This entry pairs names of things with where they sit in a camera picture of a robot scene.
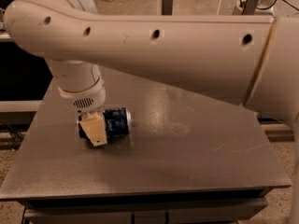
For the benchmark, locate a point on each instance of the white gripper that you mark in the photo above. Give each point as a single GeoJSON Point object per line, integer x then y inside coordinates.
{"type": "Point", "coordinates": [83, 101]}

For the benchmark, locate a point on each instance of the blue pepsi can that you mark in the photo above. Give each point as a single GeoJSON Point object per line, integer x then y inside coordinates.
{"type": "Point", "coordinates": [117, 122]}

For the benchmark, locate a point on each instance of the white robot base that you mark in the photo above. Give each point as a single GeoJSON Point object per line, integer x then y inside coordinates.
{"type": "Point", "coordinates": [265, 7]}

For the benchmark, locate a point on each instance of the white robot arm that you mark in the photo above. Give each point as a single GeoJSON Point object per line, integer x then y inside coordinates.
{"type": "Point", "coordinates": [243, 60]}

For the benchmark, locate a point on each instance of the middle metal bracket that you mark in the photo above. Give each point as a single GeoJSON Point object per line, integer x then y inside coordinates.
{"type": "Point", "coordinates": [167, 7]}

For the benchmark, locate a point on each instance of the metal bracket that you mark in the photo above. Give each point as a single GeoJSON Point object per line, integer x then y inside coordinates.
{"type": "Point", "coordinates": [167, 7]}
{"type": "Point", "coordinates": [249, 7]}

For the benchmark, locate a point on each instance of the right metal bracket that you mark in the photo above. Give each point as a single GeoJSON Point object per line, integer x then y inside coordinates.
{"type": "Point", "coordinates": [249, 7]}

